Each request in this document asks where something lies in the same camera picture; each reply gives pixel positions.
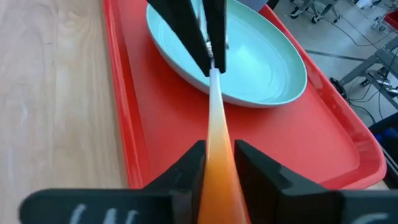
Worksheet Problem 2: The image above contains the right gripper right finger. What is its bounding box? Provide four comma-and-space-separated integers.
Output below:
234, 139, 398, 224

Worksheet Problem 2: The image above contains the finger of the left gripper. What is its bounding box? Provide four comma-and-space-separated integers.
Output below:
146, 0, 213, 78
201, 0, 228, 74

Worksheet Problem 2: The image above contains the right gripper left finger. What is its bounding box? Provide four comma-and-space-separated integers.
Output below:
18, 139, 208, 224

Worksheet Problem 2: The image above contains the teal round plate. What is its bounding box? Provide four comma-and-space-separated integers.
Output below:
146, 0, 308, 109

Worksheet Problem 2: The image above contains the fork with orange handle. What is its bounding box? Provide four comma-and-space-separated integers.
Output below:
197, 30, 251, 224

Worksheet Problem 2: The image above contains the red plastic tray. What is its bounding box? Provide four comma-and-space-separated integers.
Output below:
102, 0, 388, 190

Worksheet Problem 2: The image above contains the wheeled chair base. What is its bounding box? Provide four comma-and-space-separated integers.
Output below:
290, 0, 341, 24

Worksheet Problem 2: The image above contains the dark blue object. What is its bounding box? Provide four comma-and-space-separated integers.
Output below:
368, 112, 398, 156

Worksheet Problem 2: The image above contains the grey metal stand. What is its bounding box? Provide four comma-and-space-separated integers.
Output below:
338, 37, 398, 110

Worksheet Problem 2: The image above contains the red storage bin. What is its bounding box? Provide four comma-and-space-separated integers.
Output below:
384, 10, 398, 29

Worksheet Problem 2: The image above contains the black floor cable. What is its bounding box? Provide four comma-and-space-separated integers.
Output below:
323, 17, 385, 124

